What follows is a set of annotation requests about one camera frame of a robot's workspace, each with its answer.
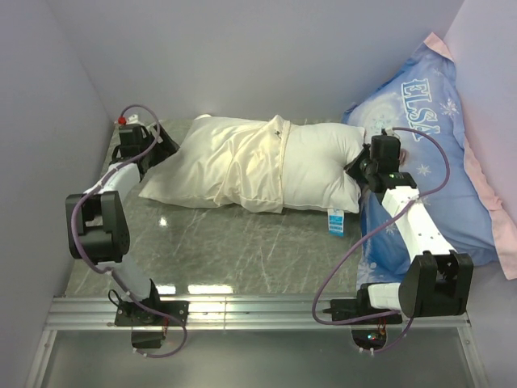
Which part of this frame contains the white pillow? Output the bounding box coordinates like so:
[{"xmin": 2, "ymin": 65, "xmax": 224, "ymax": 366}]
[{"xmin": 281, "ymin": 123, "xmax": 365, "ymax": 213}]

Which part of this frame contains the cream pillowcase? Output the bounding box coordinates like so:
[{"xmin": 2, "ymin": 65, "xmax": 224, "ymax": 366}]
[{"xmin": 139, "ymin": 115, "xmax": 291, "ymax": 213}]

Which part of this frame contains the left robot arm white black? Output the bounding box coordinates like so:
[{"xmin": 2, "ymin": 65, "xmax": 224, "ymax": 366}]
[{"xmin": 65, "ymin": 122, "xmax": 179, "ymax": 325}]

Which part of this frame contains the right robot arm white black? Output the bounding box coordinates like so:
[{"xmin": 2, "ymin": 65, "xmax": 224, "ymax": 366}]
[{"xmin": 347, "ymin": 133, "xmax": 473, "ymax": 323}]

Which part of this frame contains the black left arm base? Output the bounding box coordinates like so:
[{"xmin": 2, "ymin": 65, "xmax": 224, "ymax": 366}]
[{"xmin": 107, "ymin": 289, "xmax": 189, "ymax": 351}]

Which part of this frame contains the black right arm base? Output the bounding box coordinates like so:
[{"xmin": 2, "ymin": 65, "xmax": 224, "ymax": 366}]
[{"xmin": 322, "ymin": 297, "xmax": 403, "ymax": 354}]

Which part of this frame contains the blue white pillow tag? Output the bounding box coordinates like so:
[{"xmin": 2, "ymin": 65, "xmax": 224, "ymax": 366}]
[{"xmin": 327, "ymin": 209, "xmax": 345, "ymax": 237}]

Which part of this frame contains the blue Elsa pillow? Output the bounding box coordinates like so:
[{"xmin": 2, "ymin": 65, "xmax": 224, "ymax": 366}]
[{"xmin": 343, "ymin": 33, "xmax": 516, "ymax": 280}]

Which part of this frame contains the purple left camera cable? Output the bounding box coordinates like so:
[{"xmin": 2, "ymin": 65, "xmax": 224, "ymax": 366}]
[{"xmin": 70, "ymin": 104, "xmax": 189, "ymax": 360}]

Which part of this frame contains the purple camera cable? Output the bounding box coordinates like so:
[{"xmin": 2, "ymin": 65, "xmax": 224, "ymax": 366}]
[
  {"xmin": 70, "ymin": 104, "xmax": 189, "ymax": 360},
  {"xmin": 313, "ymin": 127, "xmax": 452, "ymax": 352}
]

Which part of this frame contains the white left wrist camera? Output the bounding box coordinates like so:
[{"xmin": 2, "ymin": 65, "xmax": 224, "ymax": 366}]
[{"xmin": 116, "ymin": 114, "xmax": 142, "ymax": 126}]

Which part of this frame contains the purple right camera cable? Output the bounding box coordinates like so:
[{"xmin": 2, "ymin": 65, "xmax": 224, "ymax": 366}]
[{"xmin": 313, "ymin": 127, "xmax": 452, "ymax": 352}]

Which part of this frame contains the aluminium mounting rail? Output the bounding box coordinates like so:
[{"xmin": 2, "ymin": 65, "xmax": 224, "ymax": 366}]
[{"xmin": 27, "ymin": 295, "xmax": 489, "ymax": 387}]

